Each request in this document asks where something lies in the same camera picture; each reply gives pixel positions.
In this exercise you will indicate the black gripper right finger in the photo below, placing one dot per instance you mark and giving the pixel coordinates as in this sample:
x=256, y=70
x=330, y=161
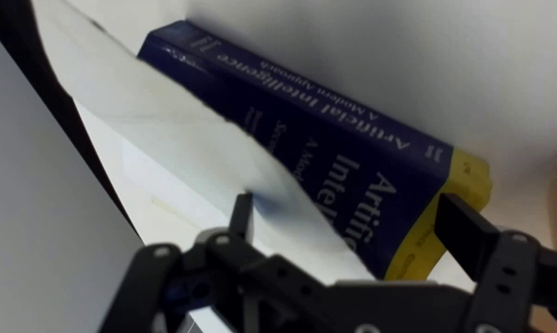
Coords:
x=506, y=270

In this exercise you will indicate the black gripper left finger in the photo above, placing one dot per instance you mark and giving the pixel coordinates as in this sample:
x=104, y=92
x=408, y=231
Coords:
x=167, y=277

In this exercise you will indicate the blue hardcover book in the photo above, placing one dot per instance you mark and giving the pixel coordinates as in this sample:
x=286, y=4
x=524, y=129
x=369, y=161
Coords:
x=352, y=153

